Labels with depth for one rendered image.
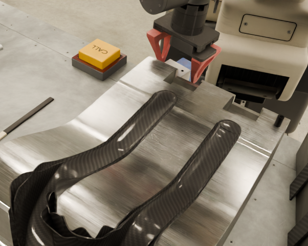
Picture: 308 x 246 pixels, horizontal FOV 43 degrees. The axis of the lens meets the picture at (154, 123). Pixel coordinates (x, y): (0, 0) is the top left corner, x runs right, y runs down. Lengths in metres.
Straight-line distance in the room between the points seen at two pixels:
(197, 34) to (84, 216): 0.39
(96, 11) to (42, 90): 1.95
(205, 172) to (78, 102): 0.30
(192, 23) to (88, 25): 1.90
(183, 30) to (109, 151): 0.25
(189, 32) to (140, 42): 1.73
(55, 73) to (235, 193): 0.44
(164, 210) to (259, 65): 0.58
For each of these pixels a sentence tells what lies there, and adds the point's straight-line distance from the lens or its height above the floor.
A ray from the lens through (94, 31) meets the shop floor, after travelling 2.47.
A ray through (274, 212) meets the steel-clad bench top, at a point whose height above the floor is 0.80.
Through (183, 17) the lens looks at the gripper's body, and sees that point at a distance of 0.66.
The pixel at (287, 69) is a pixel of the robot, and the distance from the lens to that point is 0.97.
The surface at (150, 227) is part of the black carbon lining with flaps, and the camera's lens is 0.42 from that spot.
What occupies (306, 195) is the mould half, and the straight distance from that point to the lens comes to 0.60.
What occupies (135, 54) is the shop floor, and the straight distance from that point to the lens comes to 2.28.
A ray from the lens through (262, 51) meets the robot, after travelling 0.95.
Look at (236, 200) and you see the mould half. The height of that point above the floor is 0.88.
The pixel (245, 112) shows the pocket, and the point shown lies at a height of 0.87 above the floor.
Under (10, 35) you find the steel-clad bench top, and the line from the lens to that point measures 0.91.
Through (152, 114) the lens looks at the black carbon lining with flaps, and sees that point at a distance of 0.58.
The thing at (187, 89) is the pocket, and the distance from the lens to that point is 0.67.
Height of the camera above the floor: 1.28
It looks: 44 degrees down
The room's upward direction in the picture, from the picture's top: 8 degrees clockwise
